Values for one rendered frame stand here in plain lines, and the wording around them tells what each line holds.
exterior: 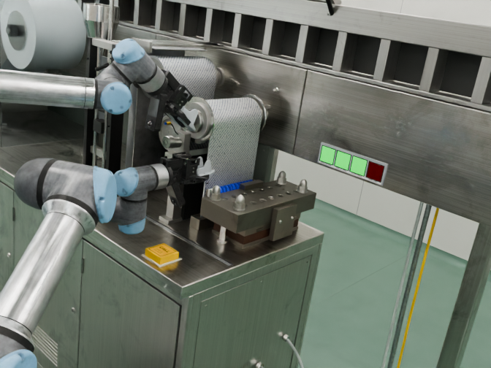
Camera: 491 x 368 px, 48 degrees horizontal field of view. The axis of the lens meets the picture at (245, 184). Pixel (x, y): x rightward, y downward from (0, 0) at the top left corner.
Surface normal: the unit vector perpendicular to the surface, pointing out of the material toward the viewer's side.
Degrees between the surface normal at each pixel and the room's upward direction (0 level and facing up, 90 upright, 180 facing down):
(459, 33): 90
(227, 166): 90
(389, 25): 90
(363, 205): 90
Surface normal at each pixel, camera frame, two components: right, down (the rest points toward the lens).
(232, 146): 0.73, 0.32
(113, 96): 0.35, 0.36
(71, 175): -0.03, -0.62
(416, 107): -0.68, 0.15
